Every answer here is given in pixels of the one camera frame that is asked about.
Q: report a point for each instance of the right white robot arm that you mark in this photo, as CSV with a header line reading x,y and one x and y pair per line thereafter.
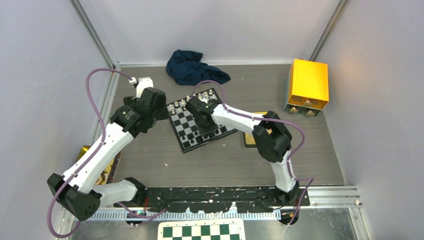
x,y
271,136

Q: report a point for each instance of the dark blue cloth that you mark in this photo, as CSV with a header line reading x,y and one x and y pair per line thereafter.
x,y
186,68

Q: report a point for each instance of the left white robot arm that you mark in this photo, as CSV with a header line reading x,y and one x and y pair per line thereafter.
x,y
79,193

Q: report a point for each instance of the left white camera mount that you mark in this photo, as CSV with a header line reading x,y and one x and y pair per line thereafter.
x,y
140,84

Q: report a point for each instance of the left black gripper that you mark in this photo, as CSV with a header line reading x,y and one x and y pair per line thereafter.
x,y
162,114

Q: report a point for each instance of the orange drawer box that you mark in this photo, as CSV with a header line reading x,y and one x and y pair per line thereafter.
x,y
306,88

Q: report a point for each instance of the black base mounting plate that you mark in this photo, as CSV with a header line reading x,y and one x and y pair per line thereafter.
x,y
245,199

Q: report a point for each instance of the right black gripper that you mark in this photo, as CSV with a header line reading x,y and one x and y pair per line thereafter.
x,y
204,132

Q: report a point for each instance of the black white chess board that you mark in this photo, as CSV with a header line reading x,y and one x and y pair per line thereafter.
x,y
186,130

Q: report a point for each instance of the green white checker board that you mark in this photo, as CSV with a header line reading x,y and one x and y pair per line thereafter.
x,y
210,229

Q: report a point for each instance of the gold tin with black pieces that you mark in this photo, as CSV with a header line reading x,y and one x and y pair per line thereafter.
x,y
249,141

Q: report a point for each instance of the gold tin with white pieces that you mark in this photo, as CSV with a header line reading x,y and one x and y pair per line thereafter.
x,y
109,172

